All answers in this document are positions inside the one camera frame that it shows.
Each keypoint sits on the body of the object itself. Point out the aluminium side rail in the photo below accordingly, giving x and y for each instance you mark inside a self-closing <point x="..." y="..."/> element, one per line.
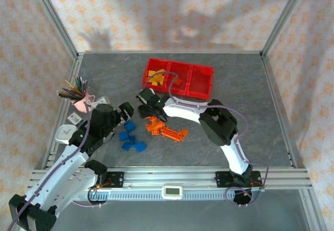
<point x="280" y="111"/>
<point x="58" y="126"/>

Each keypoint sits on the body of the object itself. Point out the brown pencil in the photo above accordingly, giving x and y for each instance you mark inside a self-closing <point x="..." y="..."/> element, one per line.
<point x="68" y="90"/>

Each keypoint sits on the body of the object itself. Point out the small white box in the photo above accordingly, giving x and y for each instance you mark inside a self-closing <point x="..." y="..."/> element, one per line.
<point x="103" y="100"/>

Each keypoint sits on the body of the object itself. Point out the red plastic bin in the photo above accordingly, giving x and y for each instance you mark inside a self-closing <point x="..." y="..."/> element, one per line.
<point x="182" y="90"/>
<point x="201" y="83"/>
<point x="146" y="81"/>

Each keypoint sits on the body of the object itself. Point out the orange curved lego piece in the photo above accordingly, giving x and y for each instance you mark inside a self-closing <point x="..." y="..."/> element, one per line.
<point x="154" y="126"/>

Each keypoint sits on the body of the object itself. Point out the aluminium mounting rail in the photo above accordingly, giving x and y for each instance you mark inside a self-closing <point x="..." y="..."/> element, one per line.
<point x="169" y="177"/>

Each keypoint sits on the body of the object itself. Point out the long orange lego piece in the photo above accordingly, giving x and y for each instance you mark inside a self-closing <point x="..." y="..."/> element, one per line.
<point x="174" y="133"/>

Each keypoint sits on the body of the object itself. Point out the black pencil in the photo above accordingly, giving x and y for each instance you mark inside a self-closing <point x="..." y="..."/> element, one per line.
<point x="66" y="95"/>

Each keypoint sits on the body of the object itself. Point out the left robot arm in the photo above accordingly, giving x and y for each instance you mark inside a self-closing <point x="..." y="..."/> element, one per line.
<point x="65" y="163"/>

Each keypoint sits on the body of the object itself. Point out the yellow pencil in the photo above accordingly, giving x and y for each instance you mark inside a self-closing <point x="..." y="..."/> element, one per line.
<point x="70" y="86"/>

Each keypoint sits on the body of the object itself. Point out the green pencil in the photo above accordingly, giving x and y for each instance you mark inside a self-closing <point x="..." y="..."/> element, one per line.
<point x="77" y="85"/>

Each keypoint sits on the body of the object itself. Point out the white round-cornered device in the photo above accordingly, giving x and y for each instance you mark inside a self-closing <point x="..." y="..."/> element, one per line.
<point x="64" y="134"/>

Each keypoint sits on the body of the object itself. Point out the white card with red logo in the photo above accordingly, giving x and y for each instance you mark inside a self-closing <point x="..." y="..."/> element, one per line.
<point x="74" y="119"/>

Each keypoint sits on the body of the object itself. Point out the aluminium frame post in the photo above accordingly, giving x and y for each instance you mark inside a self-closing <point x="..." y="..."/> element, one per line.
<point x="53" y="19"/>
<point x="284" y="19"/>

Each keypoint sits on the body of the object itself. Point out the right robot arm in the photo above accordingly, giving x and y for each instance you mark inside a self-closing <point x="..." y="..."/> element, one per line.
<point x="219" y="124"/>

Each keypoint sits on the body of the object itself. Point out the small orange lego brick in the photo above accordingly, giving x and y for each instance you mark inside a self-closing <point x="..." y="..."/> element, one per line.
<point x="178" y="82"/>

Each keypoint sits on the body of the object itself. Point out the yellow sloped lego brick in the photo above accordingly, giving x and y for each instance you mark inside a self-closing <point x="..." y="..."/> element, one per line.
<point x="160" y="72"/>

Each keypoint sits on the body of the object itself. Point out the blue lego brick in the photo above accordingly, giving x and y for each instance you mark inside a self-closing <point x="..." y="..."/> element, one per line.
<point x="126" y="146"/>
<point x="133" y="140"/>
<point x="141" y="147"/>
<point x="123" y="136"/>
<point x="129" y="126"/>

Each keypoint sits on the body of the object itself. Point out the white digital timer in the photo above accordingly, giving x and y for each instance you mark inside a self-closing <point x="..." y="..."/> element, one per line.
<point x="172" y="191"/>

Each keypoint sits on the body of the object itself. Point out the pink pencil cup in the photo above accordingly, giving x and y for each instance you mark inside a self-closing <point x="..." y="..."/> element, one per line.
<point x="82" y="106"/>

